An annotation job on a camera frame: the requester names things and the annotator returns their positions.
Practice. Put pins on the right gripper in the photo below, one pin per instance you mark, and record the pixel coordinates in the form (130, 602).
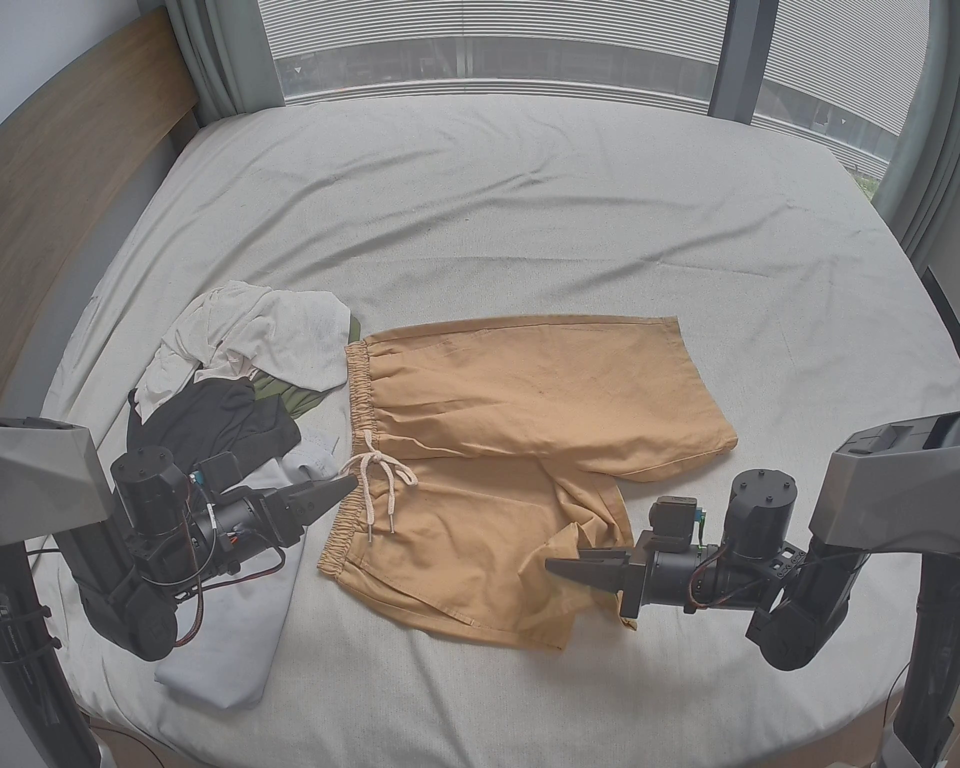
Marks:
(675, 581)

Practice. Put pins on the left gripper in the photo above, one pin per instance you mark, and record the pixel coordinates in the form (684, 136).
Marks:
(247, 525)

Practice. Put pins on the tan shorts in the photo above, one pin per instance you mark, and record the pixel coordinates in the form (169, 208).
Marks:
(525, 405)

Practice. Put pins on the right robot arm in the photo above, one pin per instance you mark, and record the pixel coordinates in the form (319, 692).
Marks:
(877, 495)

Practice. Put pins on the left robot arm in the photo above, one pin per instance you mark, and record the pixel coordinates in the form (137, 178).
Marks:
(52, 480)

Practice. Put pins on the bed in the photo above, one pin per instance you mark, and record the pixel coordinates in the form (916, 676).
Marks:
(525, 225)

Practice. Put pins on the black garment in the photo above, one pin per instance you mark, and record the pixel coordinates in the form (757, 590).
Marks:
(217, 420)

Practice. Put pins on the pale blue garment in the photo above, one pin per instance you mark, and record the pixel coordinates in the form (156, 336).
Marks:
(232, 645)

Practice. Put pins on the green garment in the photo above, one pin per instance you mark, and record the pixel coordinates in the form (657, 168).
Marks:
(300, 401)

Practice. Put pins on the white garment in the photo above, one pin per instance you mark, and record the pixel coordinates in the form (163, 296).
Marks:
(292, 337)

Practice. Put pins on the grey-green curtain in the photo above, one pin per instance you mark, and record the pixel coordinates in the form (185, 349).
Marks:
(926, 150)
(225, 60)

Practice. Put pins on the window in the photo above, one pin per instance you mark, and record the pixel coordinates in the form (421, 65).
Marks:
(525, 37)

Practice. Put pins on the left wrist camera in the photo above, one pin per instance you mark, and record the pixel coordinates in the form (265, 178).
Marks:
(221, 472)

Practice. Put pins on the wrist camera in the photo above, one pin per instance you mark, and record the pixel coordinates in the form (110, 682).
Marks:
(671, 521)
(221, 472)

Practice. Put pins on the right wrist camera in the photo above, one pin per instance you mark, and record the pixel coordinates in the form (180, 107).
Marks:
(671, 521)

